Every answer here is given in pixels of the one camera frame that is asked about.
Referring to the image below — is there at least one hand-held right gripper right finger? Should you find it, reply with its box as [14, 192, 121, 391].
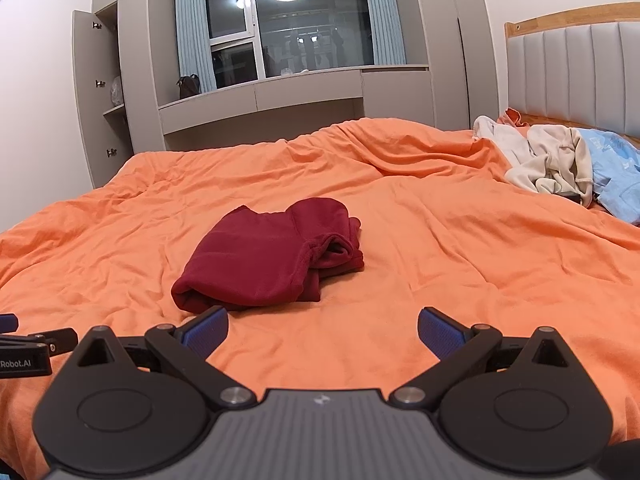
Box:
[390, 307, 587, 409]

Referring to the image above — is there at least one dark red sweater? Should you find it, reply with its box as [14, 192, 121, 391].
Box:
[171, 197, 365, 313]

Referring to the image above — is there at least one window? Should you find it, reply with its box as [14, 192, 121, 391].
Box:
[202, 0, 376, 81]

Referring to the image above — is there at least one cream garment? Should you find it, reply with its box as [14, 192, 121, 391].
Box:
[505, 125, 595, 208]

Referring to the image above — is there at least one grey wardrobe door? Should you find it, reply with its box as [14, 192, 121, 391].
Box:
[72, 9, 117, 189]

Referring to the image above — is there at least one small orange cloth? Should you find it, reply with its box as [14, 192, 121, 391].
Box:
[496, 108, 531, 129]

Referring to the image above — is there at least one light blue printed cloth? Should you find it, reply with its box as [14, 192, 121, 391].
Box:
[575, 129, 640, 226]

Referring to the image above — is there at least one grey built-in wardrobe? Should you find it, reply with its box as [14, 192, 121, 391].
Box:
[72, 0, 501, 189]

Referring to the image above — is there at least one grey padded wooden headboard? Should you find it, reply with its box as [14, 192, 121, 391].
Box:
[504, 2, 640, 139]

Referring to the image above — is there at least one light blue curtain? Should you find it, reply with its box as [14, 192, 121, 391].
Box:
[360, 0, 407, 66]
[173, 0, 218, 94]

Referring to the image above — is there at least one orange duvet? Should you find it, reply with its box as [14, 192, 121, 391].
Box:
[0, 117, 640, 476]

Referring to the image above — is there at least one white garment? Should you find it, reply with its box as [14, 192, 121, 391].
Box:
[472, 115, 531, 166]

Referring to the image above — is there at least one dark hanging laundry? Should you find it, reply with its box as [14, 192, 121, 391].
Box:
[285, 30, 347, 69]

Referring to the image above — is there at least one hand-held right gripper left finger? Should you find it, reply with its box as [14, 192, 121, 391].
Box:
[54, 306, 258, 411]

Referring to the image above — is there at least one dark brown handbag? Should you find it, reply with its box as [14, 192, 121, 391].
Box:
[176, 74, 202, 100]

